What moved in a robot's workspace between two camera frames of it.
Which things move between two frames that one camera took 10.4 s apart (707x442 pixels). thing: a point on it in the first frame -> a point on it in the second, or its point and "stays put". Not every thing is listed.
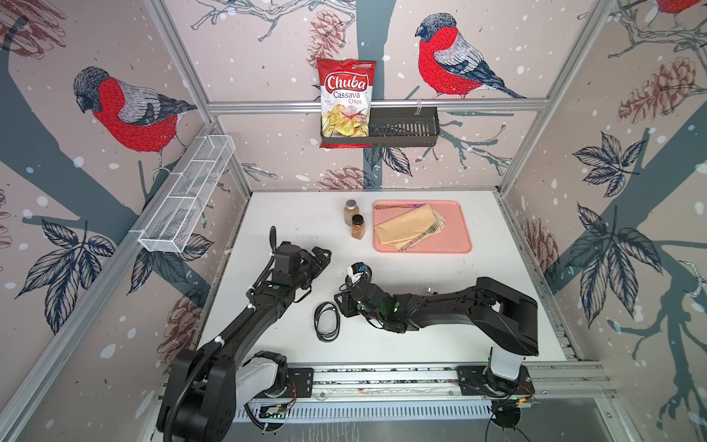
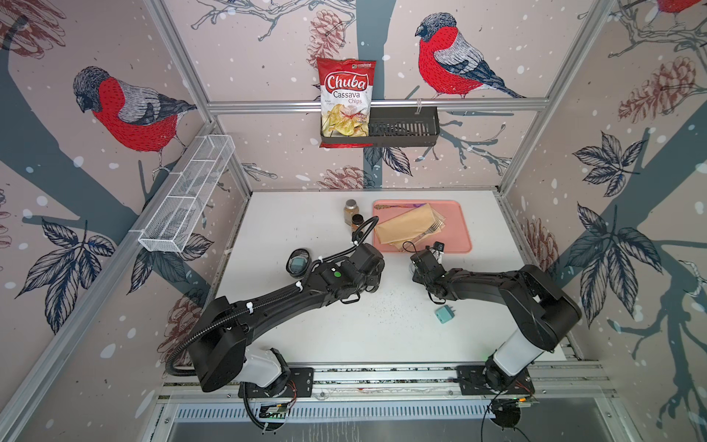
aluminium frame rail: (455, 105) stays put
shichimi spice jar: (350, 210) stays put
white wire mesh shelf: (181, 203) stays put
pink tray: (451, 237) stays put
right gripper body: (351, 308) -> (420, 281)
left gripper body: (310, 268) -> (374, 279)
